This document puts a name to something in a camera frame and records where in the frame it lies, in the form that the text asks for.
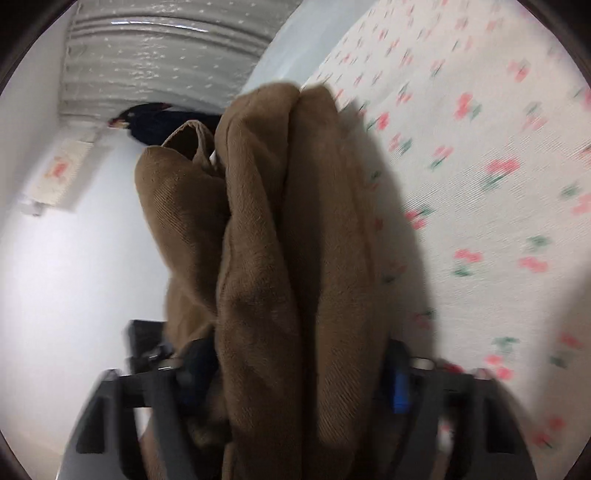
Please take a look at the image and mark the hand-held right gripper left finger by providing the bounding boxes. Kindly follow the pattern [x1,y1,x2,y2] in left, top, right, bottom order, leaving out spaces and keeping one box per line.
[62,339,220,480]

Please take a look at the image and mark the white cherry print blanket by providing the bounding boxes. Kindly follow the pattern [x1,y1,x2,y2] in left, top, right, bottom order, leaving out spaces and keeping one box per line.
[300,0,591,467]

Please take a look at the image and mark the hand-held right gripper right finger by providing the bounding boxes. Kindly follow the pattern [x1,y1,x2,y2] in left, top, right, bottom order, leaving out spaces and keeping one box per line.
[381,339,539,480]

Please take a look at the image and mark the light blue bed sheet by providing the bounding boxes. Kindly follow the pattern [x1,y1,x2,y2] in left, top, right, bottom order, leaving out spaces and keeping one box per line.
[240,0,370,93]

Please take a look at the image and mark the dark hanging clothes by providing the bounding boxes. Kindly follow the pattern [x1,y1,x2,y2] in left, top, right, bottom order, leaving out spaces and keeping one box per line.
[108,102,225,148]

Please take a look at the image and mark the brown fleece-lined coat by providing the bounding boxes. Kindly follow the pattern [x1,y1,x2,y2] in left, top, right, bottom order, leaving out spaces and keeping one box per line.
[134,82,439,480]

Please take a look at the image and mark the grey dotted curtain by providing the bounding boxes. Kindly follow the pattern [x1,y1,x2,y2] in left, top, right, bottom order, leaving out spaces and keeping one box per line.
[58,0,305,125]

